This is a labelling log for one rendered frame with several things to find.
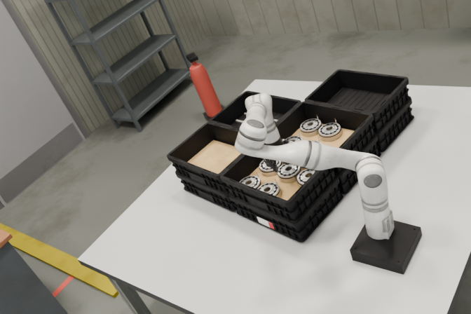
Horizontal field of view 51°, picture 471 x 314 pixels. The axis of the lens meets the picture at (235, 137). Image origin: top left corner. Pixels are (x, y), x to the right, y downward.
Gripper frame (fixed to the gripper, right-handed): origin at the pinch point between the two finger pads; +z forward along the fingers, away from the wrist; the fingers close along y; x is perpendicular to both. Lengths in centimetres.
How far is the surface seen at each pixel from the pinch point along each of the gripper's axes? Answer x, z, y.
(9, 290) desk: 134, 50, -108
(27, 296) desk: 135, 62, -103
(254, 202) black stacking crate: 1.4, 6.7, -18.1
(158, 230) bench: 49, 22, -44
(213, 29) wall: 351, 82, 244
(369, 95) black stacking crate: 0, 8, 66
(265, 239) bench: -3.6, 21.2, -22.9
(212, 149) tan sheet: 52, 8, 3
